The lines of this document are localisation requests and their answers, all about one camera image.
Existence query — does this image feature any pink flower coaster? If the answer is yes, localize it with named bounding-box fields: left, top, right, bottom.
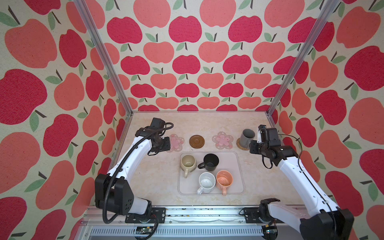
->
left=212, top=132, right=234, bottom=150
left=169, top=134, right=185, bottom=153

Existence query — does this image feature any grey mug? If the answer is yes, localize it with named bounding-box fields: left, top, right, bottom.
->
left=239, top=129, right=256, bottom=149

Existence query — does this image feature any woven rattan round coaster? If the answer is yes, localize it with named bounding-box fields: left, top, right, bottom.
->
left=236, top=138, right=250, bottom=151

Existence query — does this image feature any beige mug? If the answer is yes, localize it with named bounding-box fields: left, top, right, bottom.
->
left=180, top=155, right=197, bottom=178

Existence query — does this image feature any brown wooden round coaster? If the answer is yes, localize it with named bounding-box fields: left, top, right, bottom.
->
left=189, top=135, right=205, bottom=149

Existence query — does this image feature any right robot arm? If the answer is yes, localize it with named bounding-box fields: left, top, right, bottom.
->
left=250, top=125, right=355, bottom=240

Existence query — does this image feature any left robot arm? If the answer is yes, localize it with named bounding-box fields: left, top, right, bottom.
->
left=95, top=118, right=174, bottom=223

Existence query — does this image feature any clear plastic tray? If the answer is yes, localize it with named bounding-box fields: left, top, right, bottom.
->
left=179, top=151, right=245, bottom=195

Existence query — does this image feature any black mug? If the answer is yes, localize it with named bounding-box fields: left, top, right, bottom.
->
left=198, top=154, right=220, bottom=172

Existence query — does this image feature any peach pink mug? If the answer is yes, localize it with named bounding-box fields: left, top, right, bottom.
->
left=216, top=170, right=234, bottom=196

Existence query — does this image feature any white mug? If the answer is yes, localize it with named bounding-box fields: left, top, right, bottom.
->
left=197, top=172, right=216, bottom=195

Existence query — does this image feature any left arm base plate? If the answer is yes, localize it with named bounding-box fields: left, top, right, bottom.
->
left=125, top=208, right=167, bottom=224

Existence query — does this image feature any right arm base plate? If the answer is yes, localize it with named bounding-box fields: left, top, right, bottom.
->
left=239, top=207, right=283, bottom=224

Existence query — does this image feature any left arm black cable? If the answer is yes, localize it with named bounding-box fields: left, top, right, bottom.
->
left=101, top=121, right=175, bottom=240

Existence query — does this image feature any aluminium front rail frame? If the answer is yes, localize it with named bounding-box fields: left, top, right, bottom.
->
left=71, top=205, right=302, bottom=240

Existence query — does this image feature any right aluminium corner post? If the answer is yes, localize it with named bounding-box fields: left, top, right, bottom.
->
left=267, top=0, right=341, bottom=117

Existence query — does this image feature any aluminium corner post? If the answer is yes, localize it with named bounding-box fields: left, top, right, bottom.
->
left=74, top=0, right=133, bottom=117
left=267, top=0, right=341, bottom=117

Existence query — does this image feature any left aluminium corner post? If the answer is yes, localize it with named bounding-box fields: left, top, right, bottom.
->
left=74, top=0, right=133, bottom=117

